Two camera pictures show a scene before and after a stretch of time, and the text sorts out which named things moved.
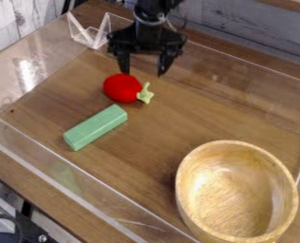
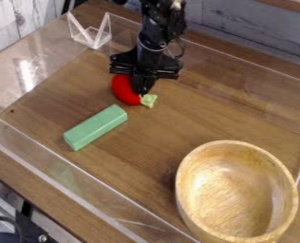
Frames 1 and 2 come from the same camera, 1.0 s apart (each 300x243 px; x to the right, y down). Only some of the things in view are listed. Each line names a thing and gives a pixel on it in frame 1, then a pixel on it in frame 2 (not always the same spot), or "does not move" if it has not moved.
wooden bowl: [237, 195] does not move
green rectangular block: [95, 127] does not move
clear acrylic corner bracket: [90, 36] does not move
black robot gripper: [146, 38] → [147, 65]
